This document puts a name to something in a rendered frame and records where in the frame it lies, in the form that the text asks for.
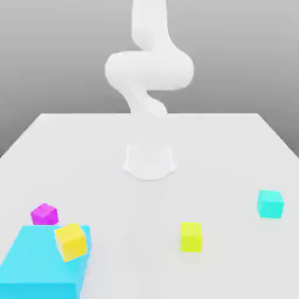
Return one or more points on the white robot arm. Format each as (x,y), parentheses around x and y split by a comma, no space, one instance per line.
(149,67)

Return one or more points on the small lime yellow cube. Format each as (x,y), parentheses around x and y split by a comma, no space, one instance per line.
(191,237)

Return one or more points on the small magenta cube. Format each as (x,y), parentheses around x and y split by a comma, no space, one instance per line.
(44,215)

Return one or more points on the small turquoise cube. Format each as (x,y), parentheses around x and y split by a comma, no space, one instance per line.
(270,204)

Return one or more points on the large light blue box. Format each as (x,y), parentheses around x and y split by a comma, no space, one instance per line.
(30,261)

